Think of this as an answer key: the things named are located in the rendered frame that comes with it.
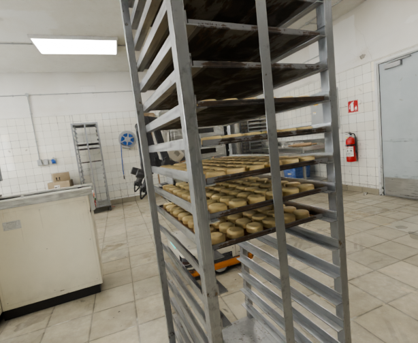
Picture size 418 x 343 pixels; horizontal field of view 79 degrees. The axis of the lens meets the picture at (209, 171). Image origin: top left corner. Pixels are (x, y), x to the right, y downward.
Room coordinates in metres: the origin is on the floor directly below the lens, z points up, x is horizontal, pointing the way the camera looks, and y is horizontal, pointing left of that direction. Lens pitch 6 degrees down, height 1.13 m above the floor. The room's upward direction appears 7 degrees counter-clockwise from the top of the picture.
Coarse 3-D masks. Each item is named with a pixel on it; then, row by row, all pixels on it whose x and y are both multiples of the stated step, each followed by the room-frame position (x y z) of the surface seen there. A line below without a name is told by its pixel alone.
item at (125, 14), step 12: (120, 0) 1.13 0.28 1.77; (132, 36) 1.14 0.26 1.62; (132, 48) 1.14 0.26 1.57; (132, 60) 1.14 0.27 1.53; (132, 72) 1.13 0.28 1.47; (132, 84) 1.13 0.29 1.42; (144, 132) 1.14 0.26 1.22; (144, 144) 1.14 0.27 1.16; (144, 156) 1.13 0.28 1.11; (144, 168) 1.13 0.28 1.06; (156, 204) 1.14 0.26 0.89; (156, 216) 1.14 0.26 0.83; (156, 228) 1.14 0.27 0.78; (156, 240) 1.13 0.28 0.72; (156, 252) 1.14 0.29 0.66; (168, 300) 1.14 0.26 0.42; (168, 312) 1.14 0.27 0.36; (168, 324) 1.13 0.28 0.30; (168, 336) 1.14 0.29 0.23
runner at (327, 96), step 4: (324, 92) 0.76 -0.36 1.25; (328, 92) 0.75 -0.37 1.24; (312, 96) 0.80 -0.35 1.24; (324, 96) 0.76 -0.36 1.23; (328, 96) 0.75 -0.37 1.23; (324, 100) 0.77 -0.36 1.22; (328, 100) 0.75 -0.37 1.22; (308, 104) 0.79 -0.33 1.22; (312, 104) 0.78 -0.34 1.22; (316, 104) 0.80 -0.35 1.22; (292, 108) 0.85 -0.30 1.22; (296, 108) 0.85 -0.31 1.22; (276, 112) 0.93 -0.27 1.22; (280, 112) 0.94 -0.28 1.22; (260, 116) 1.02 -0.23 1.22; (264, 116) 1.03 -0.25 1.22; (244, 120) 1.13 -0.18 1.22; (228, 124) 1.26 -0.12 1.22; (232, 124) 1.26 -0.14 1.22
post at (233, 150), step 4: (228, 128) 1.32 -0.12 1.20; (232, 128) 1.32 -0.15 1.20; (228, 132) 1.33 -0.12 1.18; (232, 132) 1.32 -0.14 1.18; (232, 144) 1.31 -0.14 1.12; (232, 148) 1.31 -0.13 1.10; (236, 148) 1.32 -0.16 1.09; (232, 152) 1.31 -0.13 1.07; (236, 152) 1.32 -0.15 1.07; (240, 248) 1.33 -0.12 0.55; (244, 252) 1.32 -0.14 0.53; (244, 268) 1.31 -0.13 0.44; (248, 268) 1.32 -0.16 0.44; (248, 272) 1.32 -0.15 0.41; (244, 280) 1.32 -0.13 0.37; (248, 284) 1.32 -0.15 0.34; (248, 300) 1.31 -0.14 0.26; (252, 304) 1.32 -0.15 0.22; (248, 312) 1.31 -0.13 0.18; (248, 316) 1.32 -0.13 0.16; (252, 316) 1.32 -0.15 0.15
